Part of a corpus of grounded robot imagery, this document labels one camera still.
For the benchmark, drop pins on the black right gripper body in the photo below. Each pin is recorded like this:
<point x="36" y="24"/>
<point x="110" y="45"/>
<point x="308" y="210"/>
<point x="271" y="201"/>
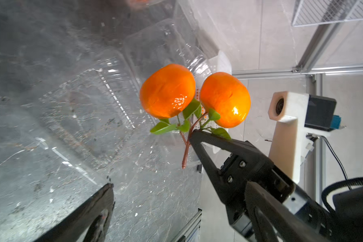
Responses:
<point x="296" y="200"/>

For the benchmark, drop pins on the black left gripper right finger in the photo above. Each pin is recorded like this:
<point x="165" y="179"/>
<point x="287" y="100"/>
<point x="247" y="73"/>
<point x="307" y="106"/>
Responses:
<point x="268" y="217"/>

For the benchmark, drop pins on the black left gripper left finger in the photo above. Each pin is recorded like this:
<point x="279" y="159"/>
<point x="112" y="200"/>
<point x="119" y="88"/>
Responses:
<point x="93" y="217"/>

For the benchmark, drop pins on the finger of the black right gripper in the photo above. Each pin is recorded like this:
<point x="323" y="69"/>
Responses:
<point x="245" y="164"/>

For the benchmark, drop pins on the orange six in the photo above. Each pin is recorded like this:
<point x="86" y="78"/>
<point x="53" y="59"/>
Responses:
<point x="228" y="96"/>

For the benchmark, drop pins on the clear plastic container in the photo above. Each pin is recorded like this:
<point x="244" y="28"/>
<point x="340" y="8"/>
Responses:
<point x="87" y="117"/>
<point x="170" y="41"/>

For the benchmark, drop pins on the orange five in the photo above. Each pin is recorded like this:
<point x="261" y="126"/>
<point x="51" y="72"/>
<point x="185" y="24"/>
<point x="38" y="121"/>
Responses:
<point x="168" y="91"/>

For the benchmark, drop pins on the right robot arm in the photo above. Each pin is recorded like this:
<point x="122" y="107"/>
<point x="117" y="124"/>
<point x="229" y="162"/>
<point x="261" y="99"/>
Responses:
<point x="343" y="200"/>

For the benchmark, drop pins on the white perforated plastic basket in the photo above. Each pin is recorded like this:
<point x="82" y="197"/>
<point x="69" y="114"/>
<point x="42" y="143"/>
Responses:
<point x="220" y="63"/>

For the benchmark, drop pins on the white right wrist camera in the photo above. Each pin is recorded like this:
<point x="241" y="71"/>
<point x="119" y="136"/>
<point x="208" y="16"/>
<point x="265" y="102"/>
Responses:
<point x="298" y="115"/>

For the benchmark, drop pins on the white wire wall basket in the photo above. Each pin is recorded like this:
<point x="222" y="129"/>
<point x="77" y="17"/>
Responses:
<point x="318" y="12"/>

